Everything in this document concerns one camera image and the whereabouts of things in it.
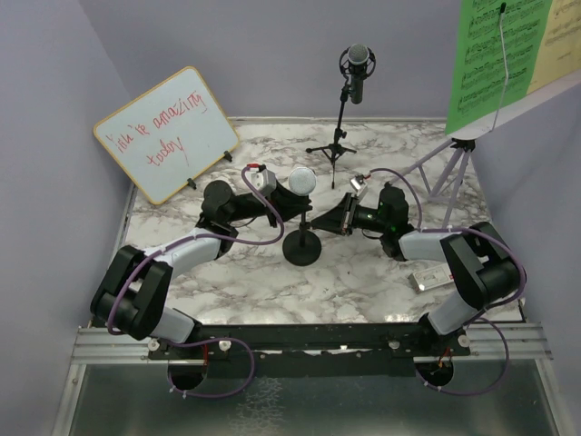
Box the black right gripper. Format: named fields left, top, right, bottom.
left=311, top=193, right=389, bottom=236

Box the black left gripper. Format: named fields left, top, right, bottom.
left=226, top=180, right=313, bottom=228

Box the white handheld microphone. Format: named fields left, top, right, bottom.
left=288, top=167, right=317, bottom=196

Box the black round-base mic stand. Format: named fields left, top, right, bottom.
left=282, top=213, right=322, bottom=266

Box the black tripod mic stand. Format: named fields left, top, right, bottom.
left=305, top=80, right=357, bottom=189

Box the black condenser microphone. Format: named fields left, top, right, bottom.
left=339, top=44, right=376, bottom=104

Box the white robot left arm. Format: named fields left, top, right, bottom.
left=90, top=175, right=316, bottom=359

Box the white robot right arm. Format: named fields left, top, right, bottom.
left=311, top=184, right=526, bottom=355

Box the small silver box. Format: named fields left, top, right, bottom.
left=409, top=264, right=454, bottom=292

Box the lilac music stand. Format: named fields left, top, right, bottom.
left=408, top=69, right=580, bottom=200

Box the yellow-framed whiteboard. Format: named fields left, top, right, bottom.
left=94, top=66, right=240, bottom=204

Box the green sheet music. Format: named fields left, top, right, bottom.
left=446, top=0, right=552, bottom=134

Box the yellow sheet music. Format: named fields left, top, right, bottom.
left=527, top=0, right=580, bottom=94

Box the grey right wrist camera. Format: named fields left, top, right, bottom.
left=350, top=174, right=369, bottom=199

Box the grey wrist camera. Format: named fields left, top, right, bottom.
left=251, top=164, right=278, bottom=196
left=350, top=174, right=369, bottom=199

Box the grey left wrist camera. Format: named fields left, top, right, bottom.
left=251, top=164, right=278, bottom=196

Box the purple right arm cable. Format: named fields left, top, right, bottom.
left=362, top=167, right=528, bottom=395

